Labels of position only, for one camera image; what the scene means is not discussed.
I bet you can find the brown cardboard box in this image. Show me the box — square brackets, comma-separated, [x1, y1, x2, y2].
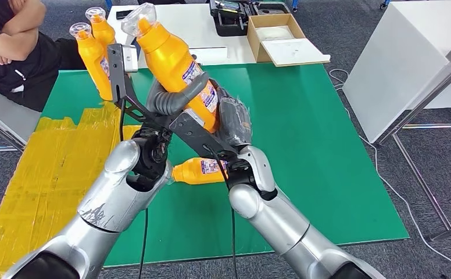
[246, 13, 306, 65]

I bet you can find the white foam insert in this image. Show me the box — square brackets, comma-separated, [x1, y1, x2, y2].
[255, 26, 295, 42]

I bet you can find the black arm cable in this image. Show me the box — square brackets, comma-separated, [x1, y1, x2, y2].
[117, 98, 149, 279]
[203, 144, 238, 279]

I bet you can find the green table mat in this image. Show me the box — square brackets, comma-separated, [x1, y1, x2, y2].
[40, 63, 410, 269]

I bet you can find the white floor cable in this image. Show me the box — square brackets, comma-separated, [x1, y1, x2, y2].
[327, 69, 451, 270]

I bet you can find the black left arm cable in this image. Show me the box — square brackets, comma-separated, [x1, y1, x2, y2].
[117, 98, 149, 279]

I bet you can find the orange plastic bottle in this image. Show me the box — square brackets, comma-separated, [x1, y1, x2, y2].
[69, 22, 113, 102]
[170, 157, 230, 186]
[85, 6, 117, 59]
[121, 2, 221, 134]

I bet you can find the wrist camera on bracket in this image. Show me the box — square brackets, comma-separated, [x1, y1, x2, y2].
[168, 109, 238, 157]
[107, 43, 173, 134]

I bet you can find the white box lid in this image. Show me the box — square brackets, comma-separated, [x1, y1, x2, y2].
[260, 38, 331, 68]

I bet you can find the yellow plastic sheet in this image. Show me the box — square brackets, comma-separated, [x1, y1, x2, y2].
[0, 102, 142, 279]

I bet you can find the large white table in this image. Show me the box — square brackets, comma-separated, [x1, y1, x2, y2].
[341, 0, 451, 145]

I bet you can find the black tool case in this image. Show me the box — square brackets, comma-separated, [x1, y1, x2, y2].
[209, 0, 291, 38]

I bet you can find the grey side table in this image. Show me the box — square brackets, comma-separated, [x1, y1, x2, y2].
[0, 75, 41, 154]

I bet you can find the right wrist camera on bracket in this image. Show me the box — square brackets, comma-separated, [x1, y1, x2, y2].
[168, 109, 238, 157]

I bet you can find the person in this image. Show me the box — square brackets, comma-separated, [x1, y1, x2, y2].
[0, 0, 88, 113]

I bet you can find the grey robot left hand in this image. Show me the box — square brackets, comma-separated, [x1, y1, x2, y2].
[146, 71, 210, 116]

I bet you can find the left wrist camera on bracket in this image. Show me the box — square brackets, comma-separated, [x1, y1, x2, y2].
[107, 43, 173, 134]

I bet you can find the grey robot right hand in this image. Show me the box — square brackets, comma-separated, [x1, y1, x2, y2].
[210, 78, 254, 148]

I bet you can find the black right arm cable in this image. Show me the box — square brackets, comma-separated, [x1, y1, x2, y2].
[203, 144, 238, 279]

